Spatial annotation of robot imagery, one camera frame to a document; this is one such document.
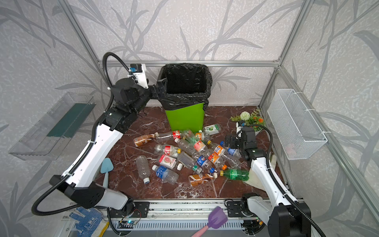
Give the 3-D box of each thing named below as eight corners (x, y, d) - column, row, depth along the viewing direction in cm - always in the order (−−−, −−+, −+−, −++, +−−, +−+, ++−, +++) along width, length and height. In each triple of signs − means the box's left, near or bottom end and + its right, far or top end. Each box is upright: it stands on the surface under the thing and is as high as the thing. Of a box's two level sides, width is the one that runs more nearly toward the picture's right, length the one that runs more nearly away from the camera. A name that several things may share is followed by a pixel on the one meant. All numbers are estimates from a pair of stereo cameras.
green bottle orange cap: (220, 180, 85) (221, 177, 80) (219, 172, 88) (220, 168, 84) (247, 180, 85) (250, 177, 80) (246, 172, 88) (248, 168, 84)
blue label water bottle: (151, 173, 87) (149, 170, 83) (157, 164, 90) (155, 161, 86) (174, 186, 82) (172, 183, 78) (179, 176, 85) (178, 173, 81)
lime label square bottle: (207, 138, 103) (207, 135, 100) (202, 131, 108) (202, 127, 104) (222, 131, 108) (223, 127, 104) (216, 124, 112) (217, 120, 108)
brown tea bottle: (136, 148, 97) (134, 145, 94) (134, 142, 100) (132, 139, 97) (159, 137, 103) (158, 133, 99) (156, 131, 105) (155, 128, 102)
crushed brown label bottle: (190, 187, 82) (190, 184, 78) (189, 178, 85) (188, 175, 81) (217, 181, 84) (218, 178, 80) (215, 173, 87) (215, 169, 83)
